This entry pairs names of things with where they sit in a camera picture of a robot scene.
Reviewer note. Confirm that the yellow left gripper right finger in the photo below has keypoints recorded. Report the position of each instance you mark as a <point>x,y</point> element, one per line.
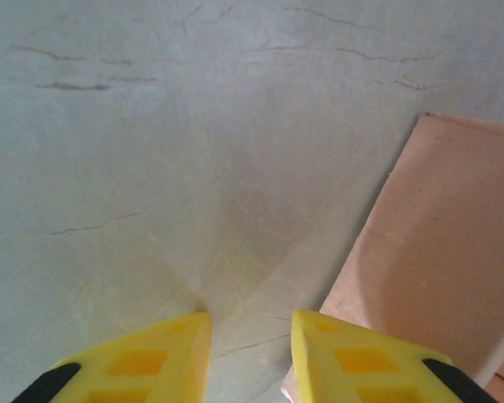
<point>361,365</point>

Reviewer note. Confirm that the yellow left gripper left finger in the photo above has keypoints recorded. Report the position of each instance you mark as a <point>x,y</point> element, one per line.
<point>151,365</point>

